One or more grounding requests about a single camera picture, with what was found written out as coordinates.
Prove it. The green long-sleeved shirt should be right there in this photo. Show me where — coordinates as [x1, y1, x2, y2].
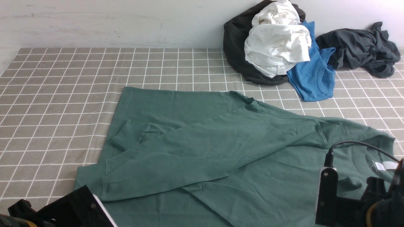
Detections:
[74, 87, 395, 227]

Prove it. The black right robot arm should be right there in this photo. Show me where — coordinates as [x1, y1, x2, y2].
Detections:
[365, 159, 404, 227]

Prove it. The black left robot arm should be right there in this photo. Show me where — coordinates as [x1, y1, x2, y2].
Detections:
[0, 214, 37, 227]

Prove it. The white crumpled shirt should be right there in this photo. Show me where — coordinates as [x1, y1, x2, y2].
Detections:
[244, 0, 312, 78]

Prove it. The blue shirt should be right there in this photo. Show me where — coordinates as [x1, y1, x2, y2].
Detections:
[287, 21, 335, 102]

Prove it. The black garment under white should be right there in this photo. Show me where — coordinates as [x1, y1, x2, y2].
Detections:
[223, 0, 306, 86]

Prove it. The grey checked tablecloth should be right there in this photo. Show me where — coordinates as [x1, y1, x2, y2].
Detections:
[0, 48, 403, 215]

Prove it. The dark grey crumpled garment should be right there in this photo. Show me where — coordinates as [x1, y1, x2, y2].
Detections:
[316, 22, 400, 79]

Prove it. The black right camera cable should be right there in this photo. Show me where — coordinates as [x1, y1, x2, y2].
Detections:
[324, 141, 401, 168]

